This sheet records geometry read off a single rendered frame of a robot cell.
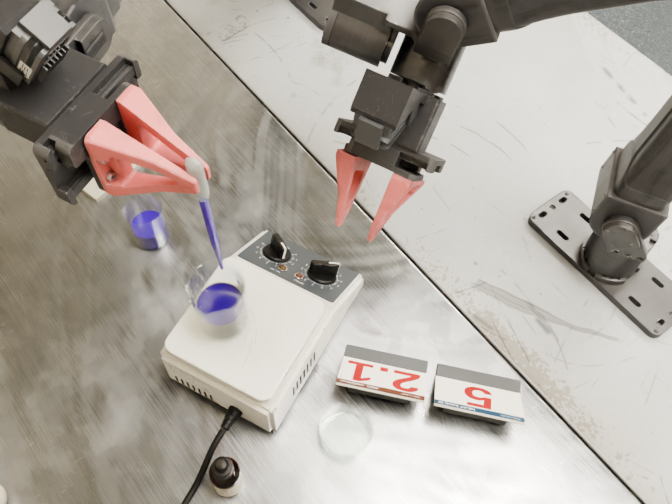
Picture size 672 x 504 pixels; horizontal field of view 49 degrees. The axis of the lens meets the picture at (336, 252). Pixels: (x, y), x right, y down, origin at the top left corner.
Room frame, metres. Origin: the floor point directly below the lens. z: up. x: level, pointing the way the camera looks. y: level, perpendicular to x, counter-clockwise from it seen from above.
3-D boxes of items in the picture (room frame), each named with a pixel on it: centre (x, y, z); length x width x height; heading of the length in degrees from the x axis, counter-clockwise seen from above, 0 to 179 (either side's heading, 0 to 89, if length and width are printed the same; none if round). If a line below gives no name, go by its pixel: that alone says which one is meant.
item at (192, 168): (0.31, 0.10, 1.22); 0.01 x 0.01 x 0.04; 63
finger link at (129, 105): (0.33, 0.14, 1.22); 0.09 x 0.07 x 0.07; 63
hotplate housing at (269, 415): (0.33, 0.07, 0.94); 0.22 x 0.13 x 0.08; 154
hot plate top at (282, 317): (0.31, 0.08, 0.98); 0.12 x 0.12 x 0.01; 64
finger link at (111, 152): (0.34, 0.13, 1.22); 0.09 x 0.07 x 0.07; 63
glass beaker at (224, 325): (0.31, 0.11, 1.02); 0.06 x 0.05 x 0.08; 155
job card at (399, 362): (0.29, -0.05, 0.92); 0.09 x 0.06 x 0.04; 80
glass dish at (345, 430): (0.23, -0.02, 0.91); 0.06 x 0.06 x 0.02
